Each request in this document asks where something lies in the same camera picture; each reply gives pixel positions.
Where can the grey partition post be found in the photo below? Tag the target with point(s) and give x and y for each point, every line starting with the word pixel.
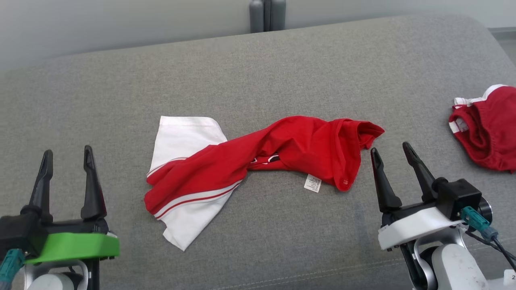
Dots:
pixel 268 16

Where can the red shorts with print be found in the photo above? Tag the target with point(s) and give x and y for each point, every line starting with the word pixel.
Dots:
pixel 492 129

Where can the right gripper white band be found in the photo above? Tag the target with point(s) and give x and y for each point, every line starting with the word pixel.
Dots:
pixel 415 227

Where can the grey fabric sofa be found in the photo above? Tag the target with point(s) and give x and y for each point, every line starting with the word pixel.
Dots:
pixel 262 80

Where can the red and white shirt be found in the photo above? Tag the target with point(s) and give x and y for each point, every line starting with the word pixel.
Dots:
pixel 298 145

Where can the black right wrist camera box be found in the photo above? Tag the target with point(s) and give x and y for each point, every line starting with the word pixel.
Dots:
pixel 459 197

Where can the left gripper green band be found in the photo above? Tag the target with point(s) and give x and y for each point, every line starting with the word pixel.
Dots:
pixel 76 245

